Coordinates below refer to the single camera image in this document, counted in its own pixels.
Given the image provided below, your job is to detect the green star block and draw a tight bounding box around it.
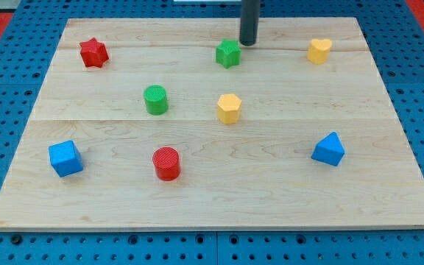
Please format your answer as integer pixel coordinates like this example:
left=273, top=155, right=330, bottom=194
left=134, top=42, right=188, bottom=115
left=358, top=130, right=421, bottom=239
left=215, top=39, right=241, bottom=68

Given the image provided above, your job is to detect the red star block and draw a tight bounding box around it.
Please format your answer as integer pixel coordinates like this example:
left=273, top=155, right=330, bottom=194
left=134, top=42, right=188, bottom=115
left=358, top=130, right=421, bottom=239
left=79, top=38, right=109, bottom=68

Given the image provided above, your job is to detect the yellow hexagon block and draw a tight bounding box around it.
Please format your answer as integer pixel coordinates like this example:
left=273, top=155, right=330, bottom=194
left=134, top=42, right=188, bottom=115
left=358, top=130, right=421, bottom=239
left=217, top=93, right=242, bottom=124

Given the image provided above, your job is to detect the red cylinder block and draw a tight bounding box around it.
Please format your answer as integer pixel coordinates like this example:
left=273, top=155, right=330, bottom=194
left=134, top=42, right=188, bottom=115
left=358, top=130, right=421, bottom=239
left=152, top=146, right=181, bottom=181

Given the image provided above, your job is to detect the green cylinder block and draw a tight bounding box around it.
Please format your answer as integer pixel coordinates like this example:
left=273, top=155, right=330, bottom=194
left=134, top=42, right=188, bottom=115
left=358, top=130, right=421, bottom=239
left=144, top=85, right=169, bottom=116

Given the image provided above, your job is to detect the light wooden board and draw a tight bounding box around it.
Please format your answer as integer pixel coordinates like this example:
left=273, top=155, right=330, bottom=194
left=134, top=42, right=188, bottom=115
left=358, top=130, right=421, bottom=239
left=0, top=17, right=424, bottom=232

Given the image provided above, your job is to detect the blue triangular prism block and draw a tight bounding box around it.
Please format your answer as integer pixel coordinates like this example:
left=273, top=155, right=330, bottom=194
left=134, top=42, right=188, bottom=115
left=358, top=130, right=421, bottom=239
left=311, top=132, right=345, bottom=166

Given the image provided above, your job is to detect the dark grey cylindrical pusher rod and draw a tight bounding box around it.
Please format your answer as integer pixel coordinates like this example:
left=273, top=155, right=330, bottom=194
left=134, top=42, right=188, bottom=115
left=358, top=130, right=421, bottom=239
left=239, top=0, right=261, bottom=46

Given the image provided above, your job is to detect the yellow heart block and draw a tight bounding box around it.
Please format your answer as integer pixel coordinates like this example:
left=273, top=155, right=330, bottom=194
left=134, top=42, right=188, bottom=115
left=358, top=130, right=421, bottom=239
left=306, top=39, right=333, bottom=65

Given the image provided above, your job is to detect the blue cube block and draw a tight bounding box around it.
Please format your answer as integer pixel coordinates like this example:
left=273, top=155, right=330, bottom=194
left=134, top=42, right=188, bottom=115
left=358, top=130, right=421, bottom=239
left=49, top=140, right=84, bottom=177

